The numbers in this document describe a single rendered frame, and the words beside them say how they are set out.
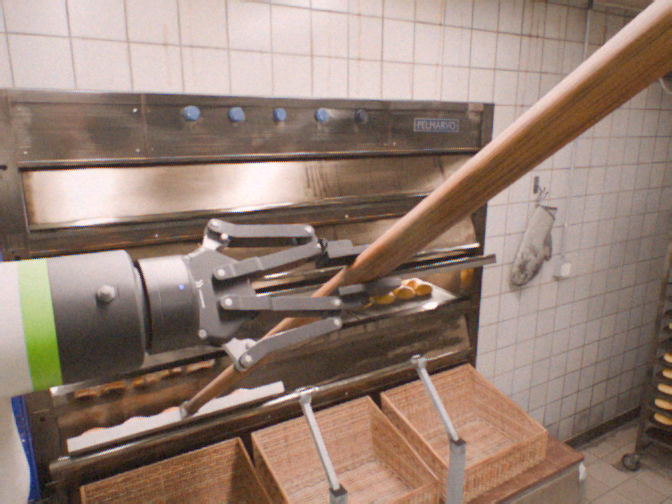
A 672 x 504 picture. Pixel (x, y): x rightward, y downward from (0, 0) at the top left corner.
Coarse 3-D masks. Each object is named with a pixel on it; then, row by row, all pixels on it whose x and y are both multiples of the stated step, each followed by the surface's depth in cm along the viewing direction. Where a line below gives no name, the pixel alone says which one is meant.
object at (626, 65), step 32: (640, 32) 24; (608, 64) 25; (640, 64) 24; (544, 96) 29; (576, 96) 27; (608, 96) 26; (512, 128) 31; (544, 128) 29; (576, 128) 28; (480, 160) 33; (512, 160) 31; (544, 160) 31; (448, 192) 36; (480, 192) 34; (416, 224) 40; (448, 224) 38; (384, 256) 44; (288, 320) 64; (320, 320) 59; (224, 384) 94
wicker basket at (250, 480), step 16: (208, 448) 189; (224, 448) 192; (240, 448) 192; (160, 464) 181; (176, 464) 183; (192, 464) 186; (208, 464) 189; (224, 464) 192; (240, 464) 195; (112, 480) 173; (128, 480) 175; (144, 480) 178; (176, 480) 183; (192, 480) 186; (208, 480) 188; (240, 480) 194; (256, 480) 181; (96, 496) 170; (112, 496) 172; (128, 496) 175; (144, 496) 177; (160, 496) 180; (176, 496) 183; (208, 496) 188; (224, 496) 191; (240, 496) 194; (256, 496) 183
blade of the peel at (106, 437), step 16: (272, 384) 146; (224, 400) 139; (240, 400) 140; (256, 400) 148; (160, 416) 131; (176, 416) 132; (192, 416) 134; (208, 416) 150; (96, 432) 123; (112, 432) 125; (128, 432) 126; (144, 432) 133; (80, 448) 121; (96, 448) 135
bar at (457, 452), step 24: (408, 360) 186; (336, 384) 170; (432, 384) 186; (240, 408) 155; (264, 408) 158; (168, 432) 144; (312, 432) 161; (72, 456) 132; (96, 456) 134; (456, 456) 175; (336, 480) 154; (456, 480) 177
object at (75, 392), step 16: (432, 304) 243; (448, 304) 243; (464, 304) 248; (368, 320) 223; (384, 320) 224; (400, 320) 229; (336, 336) 213; (224, 352) 192; (144, 368) 179; (160, 368) 179; (176, 368) 180; (192, 368) 183; (208, 368) 186; (80, 384) 168; (96, 384) 168; (112, 384) 170; (128, 384) 172; (144, 384) 175; (64, 400) 163; (80, 400) 166
